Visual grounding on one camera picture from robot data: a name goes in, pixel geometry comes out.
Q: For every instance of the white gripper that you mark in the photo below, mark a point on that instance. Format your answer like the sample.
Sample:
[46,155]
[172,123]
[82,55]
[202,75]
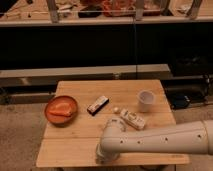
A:
[103,157]

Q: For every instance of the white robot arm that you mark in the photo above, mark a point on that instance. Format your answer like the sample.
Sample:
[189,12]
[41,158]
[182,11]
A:
[187,138]

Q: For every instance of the wooden table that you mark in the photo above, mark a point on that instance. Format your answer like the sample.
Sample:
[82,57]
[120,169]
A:
[74,145]

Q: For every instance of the orange food on plate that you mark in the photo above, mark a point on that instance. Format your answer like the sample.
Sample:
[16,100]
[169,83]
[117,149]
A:
[61,109]

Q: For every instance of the orange round plate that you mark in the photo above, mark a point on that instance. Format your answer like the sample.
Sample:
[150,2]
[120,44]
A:
[58,120]

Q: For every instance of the white plastic cup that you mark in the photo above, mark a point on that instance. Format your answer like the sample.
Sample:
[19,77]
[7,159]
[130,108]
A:
[146,100]

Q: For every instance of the red cloth on shelf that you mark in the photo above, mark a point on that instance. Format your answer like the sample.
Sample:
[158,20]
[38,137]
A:
[118,8]

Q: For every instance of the grey metal bench rail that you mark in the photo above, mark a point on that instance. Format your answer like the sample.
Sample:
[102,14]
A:
[50,76]

